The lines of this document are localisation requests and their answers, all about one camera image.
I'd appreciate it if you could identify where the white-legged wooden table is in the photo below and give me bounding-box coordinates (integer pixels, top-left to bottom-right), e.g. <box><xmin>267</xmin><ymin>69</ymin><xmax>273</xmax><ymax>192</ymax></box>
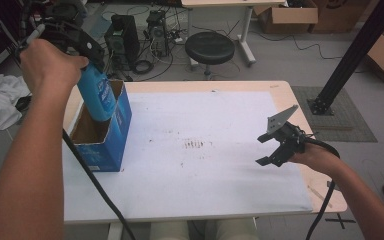
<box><xmin>180</xmin><ymin>0</ymin><xmax>288</xmax><ymax>66</ymax></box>

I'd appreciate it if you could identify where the black tape cross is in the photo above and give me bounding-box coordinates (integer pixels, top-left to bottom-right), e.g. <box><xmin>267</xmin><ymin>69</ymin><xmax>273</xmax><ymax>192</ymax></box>
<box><xmin>324</xmin><ymin>213</ymin><xmax>357</xmax><ymax>230</ymax></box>

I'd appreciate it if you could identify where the person's right hand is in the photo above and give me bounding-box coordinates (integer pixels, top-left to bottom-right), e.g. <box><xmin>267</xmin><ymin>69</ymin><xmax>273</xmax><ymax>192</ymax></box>
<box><xmin>288</xmin><ymin>141</ymin><xmax>343</xmax><ymax>178</ymax></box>

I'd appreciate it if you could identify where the blue bottle with white cap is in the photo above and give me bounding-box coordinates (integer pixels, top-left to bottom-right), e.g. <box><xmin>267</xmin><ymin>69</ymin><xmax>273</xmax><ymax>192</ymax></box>
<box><xmin>76</xmin><ymin>63</ymin><xmax>118</xmax><ymax>123</ymax></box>

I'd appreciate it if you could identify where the open computer case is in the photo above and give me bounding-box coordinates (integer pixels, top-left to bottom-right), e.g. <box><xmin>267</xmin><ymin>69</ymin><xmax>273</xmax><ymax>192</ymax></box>
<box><xmin>145</xmin><ymin>9</ymin><xmax>169</xmax><ymax>58</ymax></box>

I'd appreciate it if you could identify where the black computer tower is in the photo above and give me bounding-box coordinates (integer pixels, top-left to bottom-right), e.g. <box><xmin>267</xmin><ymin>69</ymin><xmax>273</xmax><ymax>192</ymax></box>
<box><xmin>104</xmin><ymin>13</ymin><xmax>143</xmax><ymax>71</ymax></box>

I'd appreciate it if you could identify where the coiled black cable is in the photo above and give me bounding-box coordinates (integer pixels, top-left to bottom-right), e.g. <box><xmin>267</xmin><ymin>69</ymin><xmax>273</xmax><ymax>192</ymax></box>
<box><xmin>132</xmin><ymin>59</ymin><xmax>155</xmax><ymax>75</ymax></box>

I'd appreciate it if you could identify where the blue cardboard box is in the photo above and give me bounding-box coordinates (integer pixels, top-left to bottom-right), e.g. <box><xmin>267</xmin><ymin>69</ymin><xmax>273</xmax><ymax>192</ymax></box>
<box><xmin>69</xmin><ymin>79</ymin><xmax>134</xmax><ymax>173</ymax></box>

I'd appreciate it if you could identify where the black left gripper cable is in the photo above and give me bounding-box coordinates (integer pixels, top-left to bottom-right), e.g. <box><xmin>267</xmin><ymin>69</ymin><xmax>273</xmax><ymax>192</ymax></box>
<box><xmin>61</xmin><ymin>128</ymin><xmax>138</xmax><ymax>240</ymax></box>

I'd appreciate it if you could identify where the white table leg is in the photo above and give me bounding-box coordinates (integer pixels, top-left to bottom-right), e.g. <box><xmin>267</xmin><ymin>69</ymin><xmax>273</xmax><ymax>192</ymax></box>
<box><xmin>108</xmin><ymin>222</ymin><xmax>124</xmax><ymax>240</ymax></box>

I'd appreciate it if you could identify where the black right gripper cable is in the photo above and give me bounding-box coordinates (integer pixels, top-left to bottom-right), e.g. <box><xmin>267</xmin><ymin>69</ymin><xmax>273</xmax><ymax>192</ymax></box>
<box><xmin>303</xmin><ymin>136</ymin><xmax>342</xmax><ymax>240</ymax></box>

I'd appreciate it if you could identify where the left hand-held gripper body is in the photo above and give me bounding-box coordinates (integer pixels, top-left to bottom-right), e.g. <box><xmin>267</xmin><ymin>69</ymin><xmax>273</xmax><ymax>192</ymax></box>
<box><xmin>14</xmin><ymin>1</ymin><xmax>97</xmax><ymax>57</ymax></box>

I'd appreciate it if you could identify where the open cardboard box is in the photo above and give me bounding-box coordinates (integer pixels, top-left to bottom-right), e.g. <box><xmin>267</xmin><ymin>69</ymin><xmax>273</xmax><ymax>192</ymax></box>
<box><xmin>253</xmin><ymin>0</ymin><xmax>319</xmax><ymax>34</ymax></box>

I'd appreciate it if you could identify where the black metal stand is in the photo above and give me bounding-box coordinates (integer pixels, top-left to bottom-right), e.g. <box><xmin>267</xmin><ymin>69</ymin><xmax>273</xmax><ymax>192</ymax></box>
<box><xmin>308</xmin><ymin>0</ymin><xmax>384</xmax><ymax>116</ymax></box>

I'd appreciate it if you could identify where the grey floor mat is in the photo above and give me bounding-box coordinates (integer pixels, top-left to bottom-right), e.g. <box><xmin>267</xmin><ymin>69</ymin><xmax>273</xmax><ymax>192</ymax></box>
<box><xmin>291</xmin><ymin>85</ymin><xmax>378</xmax><ymax>144</ymax></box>

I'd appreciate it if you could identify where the large cardboard box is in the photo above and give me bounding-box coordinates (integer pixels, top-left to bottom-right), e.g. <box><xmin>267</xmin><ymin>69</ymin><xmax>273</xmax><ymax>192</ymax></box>
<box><xmin>308</xmin><ymin>0</ymin><xmax>381</xmax><ymax>34</ymax></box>

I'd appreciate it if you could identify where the black round stool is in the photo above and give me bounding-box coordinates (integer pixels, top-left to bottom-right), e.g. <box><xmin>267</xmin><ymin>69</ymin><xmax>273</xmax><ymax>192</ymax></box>
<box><xmin>184</xmin><ymin>31</ymin><xmax>236</xmax><ymax>79</ymax></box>

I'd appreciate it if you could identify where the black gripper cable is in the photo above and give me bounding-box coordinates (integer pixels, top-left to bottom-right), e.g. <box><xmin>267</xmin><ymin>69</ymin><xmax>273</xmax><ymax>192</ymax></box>
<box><xmin>61</xmin><ymin>128</ymin><xmax>138</xmax><ymax>240</ymax></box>
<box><xmin>303</xmin><ymin>136</ymin><xmax>342</xmax><ymax>240</ymax></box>

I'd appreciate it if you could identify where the person's left hand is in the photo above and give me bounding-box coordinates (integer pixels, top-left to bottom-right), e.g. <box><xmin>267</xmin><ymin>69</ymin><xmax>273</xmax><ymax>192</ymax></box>
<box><xmin>19</xmin><ymin>38</ymin><xmax>90</xmax><ymax>101</ymax></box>

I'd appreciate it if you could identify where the white table mat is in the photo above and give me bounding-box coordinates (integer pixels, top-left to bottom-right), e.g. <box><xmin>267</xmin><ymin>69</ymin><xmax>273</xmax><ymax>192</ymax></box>
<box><xmin>61</xmin><ymin>90</ymin><xmax>314</xmax><ymax>224</ymax></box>

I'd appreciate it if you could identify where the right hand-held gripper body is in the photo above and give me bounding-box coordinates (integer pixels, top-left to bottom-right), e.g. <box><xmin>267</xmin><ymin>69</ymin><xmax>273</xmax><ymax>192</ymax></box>
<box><xmin>265</xmin><ymin>104</ymin><xmax>309</xmax><ymax>156</ymax></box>

